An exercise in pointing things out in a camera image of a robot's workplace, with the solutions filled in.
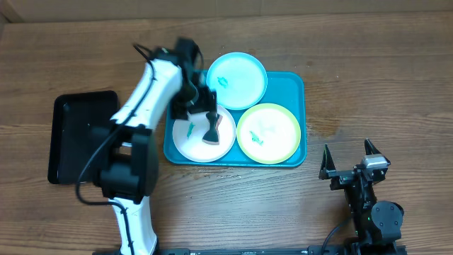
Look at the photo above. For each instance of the pink plate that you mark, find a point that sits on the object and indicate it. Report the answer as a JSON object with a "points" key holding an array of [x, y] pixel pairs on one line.
{"points": [[187, 136]]}

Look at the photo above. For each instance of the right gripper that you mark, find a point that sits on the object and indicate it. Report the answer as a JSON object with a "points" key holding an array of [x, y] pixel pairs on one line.
{"points": [[341, 178]]}

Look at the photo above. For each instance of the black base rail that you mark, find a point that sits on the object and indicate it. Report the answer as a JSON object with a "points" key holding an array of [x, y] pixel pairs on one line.
{"points": [[311, 250]]}

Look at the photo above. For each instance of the light blue plate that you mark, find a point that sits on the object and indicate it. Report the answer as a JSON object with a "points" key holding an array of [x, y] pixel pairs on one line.
{"points": [[239, 79]]}

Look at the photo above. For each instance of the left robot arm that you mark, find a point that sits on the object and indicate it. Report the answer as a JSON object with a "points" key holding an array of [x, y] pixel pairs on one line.
{"points": [[126, 165]]}

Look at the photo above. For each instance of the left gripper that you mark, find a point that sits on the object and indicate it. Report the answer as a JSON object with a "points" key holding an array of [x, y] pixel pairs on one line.
{"points": [[206, 103]]}

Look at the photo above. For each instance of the yellow plate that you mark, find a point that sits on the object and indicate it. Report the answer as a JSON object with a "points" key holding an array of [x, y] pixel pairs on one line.
{"points": [[268, 133]]}

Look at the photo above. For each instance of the teal plastic tray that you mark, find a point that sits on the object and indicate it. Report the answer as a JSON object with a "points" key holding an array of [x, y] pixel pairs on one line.
{"points": [[285, 89]]}

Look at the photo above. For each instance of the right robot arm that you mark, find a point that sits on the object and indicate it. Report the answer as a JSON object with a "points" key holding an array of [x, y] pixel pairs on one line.
{"points": [[377, 223]]}

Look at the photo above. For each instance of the black plastic tray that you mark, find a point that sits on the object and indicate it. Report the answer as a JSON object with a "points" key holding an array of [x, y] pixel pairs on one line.
{"points": [[80, 123]]}

